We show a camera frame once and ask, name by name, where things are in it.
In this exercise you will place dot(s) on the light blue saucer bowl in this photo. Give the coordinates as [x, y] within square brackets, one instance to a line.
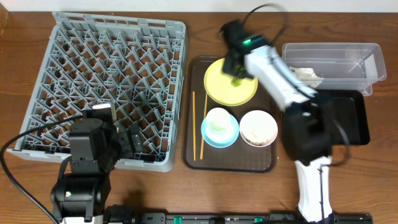
[220, 140]

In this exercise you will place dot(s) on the white plastic cup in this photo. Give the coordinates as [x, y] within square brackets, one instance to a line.
[218, 120]

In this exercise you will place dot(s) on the pink white bowl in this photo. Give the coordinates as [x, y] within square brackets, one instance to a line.
[258, 128]

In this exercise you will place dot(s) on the dark brown serving tray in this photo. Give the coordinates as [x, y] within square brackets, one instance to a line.
[240, 156]

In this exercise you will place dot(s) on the grey plastic dish rack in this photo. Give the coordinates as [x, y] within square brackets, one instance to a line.
[136, 64]

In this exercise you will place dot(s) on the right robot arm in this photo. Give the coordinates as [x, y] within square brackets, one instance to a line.
[312, 165]

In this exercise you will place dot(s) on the green snack wrapper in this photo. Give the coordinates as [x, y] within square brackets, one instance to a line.
[236, 81]

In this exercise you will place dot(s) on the yellow round plate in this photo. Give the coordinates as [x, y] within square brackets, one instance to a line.
[219, 88]

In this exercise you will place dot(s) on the black waste tray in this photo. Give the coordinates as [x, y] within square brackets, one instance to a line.
[336, 117]

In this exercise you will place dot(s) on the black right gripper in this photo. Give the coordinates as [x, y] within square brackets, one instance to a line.
[228, 67]

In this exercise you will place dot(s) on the clear plastic waste bin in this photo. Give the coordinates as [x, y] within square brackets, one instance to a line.
[343, 66]

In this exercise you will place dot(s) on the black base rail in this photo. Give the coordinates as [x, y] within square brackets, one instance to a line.
[236, 218]

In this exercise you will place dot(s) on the white tissue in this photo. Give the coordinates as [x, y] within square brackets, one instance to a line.
[308, 76]

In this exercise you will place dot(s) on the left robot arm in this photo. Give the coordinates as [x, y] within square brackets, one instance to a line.
[83, 183]

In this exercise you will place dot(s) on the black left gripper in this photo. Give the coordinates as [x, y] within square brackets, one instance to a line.
[123, 143]

